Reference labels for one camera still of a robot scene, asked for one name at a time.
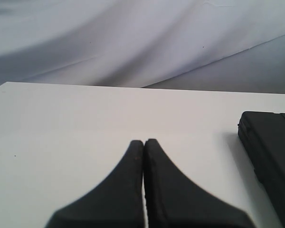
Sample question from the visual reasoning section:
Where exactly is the black plastic carrying case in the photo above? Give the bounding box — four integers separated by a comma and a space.
238, 111, 285, 227

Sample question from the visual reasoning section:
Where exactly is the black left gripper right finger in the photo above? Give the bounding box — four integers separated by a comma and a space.
143, 139, 252, 228

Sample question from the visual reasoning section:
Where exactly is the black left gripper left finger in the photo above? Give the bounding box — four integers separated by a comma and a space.
46, 140, 144, 228

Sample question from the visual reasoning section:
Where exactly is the white backdrop sheet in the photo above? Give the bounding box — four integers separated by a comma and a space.
0, 0, 285, 94

